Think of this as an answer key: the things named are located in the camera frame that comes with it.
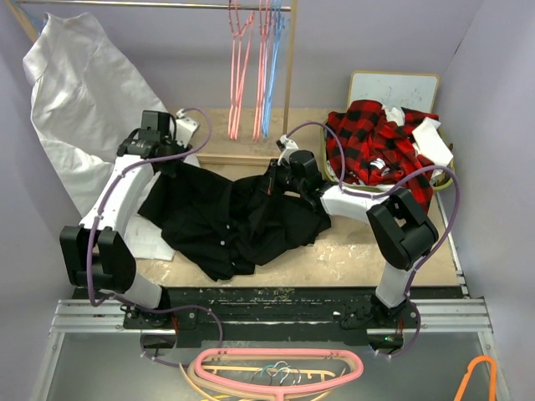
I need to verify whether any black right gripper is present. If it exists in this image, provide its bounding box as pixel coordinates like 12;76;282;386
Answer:
255;159;306;196

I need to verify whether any black button shirt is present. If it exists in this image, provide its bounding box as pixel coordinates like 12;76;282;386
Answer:
138;163;331;281

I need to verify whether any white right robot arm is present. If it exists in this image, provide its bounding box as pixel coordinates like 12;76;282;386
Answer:
266;150;439;327

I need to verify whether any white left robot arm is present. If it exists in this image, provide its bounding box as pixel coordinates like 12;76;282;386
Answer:
59;110;199;327

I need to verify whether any red black plaid shirt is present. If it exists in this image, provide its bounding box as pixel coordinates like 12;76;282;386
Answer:
325;99;441;214

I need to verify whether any white hanging shirt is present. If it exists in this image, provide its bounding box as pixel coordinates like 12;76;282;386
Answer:
23;12;197;260

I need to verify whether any blue hanger on rack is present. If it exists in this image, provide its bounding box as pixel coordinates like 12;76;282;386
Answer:
261;1;286;140

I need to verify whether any blue hanger under white shirt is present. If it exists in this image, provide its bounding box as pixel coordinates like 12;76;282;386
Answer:
10;1;45;42

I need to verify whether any beige hanger on tray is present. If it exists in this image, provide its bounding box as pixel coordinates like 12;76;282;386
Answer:
181;366;354;400

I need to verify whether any orange hanger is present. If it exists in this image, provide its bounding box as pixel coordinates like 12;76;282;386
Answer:
453;355;499;401

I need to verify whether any wooden clothes rack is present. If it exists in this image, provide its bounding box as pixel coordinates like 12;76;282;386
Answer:
6;1;298;166

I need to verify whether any white cloth in basket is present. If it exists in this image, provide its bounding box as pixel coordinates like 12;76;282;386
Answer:
382;106;454;167

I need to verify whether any yellow framed whiteboard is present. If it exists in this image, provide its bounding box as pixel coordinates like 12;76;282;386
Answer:
347;71;440;113

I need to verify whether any olive green laundry basket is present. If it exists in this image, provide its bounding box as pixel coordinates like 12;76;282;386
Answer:
324;140;448;192

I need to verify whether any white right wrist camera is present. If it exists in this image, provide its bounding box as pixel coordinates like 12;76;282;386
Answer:
276;135;299;165

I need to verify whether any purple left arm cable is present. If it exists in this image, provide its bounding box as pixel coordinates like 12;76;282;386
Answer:
86;107;214;310

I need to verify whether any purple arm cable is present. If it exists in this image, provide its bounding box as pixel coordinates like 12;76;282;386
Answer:
86;107;214;310
285;120;461;302

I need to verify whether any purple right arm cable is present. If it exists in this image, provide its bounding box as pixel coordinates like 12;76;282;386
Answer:
285;120;461;302

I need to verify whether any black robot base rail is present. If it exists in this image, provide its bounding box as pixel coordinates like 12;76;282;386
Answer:
70;285;423;350

